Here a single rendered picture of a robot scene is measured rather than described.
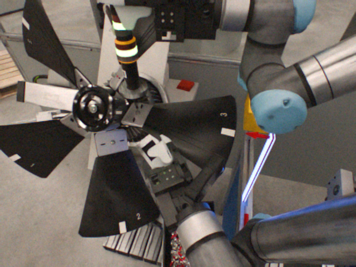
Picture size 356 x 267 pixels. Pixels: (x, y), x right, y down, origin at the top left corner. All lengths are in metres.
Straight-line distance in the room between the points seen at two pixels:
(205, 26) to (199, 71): 0.87
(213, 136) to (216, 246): 0.26
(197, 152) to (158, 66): 0.41
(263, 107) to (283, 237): 0.20
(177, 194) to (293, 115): 0.24
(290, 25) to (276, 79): 0.11
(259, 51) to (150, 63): 0.47
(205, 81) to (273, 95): 0.99
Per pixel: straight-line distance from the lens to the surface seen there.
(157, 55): 0.83
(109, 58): 0.90
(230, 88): 1.33
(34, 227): 1.96
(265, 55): 0.45
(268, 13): 0.43
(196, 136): 0.53
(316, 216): 0.34
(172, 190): 0.43
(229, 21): 0.42
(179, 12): 0.42
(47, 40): 0.72
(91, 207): 0.66
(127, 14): 0.44
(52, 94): 0.87
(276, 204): 1.89
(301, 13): 0.45
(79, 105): 0.61
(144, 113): 0.60
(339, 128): 1.60
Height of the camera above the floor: 1.57
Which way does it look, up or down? 46 degrees down
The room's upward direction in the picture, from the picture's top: straight up
